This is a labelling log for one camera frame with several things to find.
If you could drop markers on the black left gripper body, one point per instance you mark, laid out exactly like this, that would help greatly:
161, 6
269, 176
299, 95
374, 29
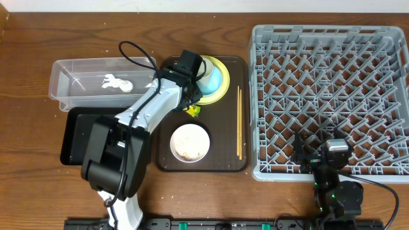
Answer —
194, 96

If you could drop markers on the wooden chopstick left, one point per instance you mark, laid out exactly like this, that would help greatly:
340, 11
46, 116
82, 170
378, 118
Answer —
238, 123

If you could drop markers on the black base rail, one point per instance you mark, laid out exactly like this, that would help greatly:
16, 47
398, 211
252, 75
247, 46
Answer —
167, 224

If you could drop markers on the yellow green snack wrapper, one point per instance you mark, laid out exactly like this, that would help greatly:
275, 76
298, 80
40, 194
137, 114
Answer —
193, 110

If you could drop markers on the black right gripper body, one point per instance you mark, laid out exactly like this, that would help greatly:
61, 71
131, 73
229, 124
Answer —
312, 162

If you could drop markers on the light blue bowl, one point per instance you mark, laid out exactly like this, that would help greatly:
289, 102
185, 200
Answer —
210, 84

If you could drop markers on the wooden chopstick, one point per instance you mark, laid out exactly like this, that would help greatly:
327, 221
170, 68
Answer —
238, 123

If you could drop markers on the white tissue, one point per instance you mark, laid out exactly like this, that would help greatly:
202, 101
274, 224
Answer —
110, 81

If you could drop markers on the black tray bin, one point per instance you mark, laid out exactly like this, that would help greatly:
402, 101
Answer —
78, 128

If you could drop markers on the white paper cup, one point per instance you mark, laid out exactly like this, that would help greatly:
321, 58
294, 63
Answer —
205, 71

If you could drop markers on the dark brown serving tray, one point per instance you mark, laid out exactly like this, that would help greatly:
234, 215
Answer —
219, 119

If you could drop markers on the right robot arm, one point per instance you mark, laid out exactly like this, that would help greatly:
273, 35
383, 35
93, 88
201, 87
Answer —
339, 201

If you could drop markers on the grey plastic dishwasher rack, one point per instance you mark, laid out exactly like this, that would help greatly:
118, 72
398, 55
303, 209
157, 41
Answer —
312, 80

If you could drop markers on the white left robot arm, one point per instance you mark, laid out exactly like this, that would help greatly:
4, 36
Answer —
118, 187

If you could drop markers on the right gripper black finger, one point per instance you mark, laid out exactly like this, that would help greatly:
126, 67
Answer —
338, 134
298, 151

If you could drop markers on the wooden chopstick right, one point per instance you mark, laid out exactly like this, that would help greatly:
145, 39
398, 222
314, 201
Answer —
240, 124

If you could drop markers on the yellow plate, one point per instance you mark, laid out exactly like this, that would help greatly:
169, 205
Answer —
205, 100

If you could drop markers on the white bowl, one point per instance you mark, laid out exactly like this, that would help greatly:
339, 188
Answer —
189, 143

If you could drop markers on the clear plastic bin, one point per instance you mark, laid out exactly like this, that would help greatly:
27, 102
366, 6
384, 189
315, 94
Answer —
78, 82

